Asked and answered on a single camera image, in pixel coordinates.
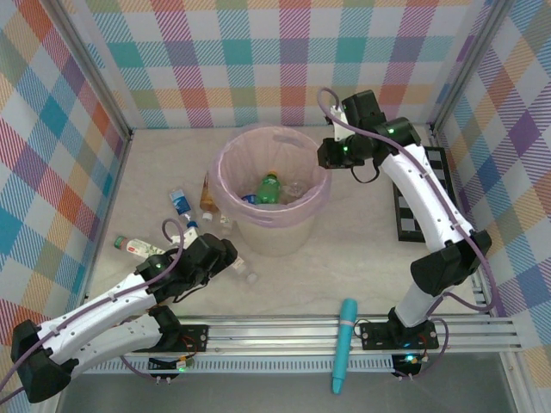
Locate clear bottle flower bird label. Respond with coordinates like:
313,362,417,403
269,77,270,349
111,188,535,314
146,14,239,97
114,234,171,260

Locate amber orange small bottle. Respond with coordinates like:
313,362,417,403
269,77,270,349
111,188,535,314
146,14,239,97
200,170,219,223

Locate green plastic soda bottle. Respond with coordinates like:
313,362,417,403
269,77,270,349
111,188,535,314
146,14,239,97
256,170,285,206

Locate beige plastic bin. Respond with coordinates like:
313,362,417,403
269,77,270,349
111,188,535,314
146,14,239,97
214,124,333,258

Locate pink translucent bin liner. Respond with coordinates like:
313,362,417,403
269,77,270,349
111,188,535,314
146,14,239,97
214,123,333,227

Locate clear bottle beige label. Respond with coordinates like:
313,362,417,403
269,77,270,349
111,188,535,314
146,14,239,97
232,256,259,284

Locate clear bottle blue cap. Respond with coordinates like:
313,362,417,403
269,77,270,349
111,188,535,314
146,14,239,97
168,188,200,229

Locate black white checkerboard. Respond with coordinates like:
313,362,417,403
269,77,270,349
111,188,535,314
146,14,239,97
393,145,460,244

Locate small black controller board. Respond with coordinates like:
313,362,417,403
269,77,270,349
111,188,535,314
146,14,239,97
148,355,190,373
391,353,422,380

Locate teal pen-shaped tool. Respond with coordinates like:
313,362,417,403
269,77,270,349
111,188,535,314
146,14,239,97
330,299,361,395

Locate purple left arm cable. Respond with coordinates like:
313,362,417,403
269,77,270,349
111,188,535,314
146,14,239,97
0,218,186,399

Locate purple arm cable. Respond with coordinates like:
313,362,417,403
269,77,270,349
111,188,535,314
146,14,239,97
316,87,500,382
0,218,186,399

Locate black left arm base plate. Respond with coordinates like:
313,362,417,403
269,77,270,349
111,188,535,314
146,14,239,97
128,324,210,354

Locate aluminium mounting rail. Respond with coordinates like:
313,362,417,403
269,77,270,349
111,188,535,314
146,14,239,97
120,316,520,354

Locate slotted grey cable duct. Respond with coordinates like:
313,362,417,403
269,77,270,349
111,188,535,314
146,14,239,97
81,357,395,374

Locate aluminium frame post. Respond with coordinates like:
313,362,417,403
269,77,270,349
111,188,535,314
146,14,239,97
53,0,133,141
428,0,517,137

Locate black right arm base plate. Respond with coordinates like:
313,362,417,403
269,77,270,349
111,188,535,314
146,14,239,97
359,320,438,350

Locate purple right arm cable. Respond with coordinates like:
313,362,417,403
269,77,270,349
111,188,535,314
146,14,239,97
316,87,500,382

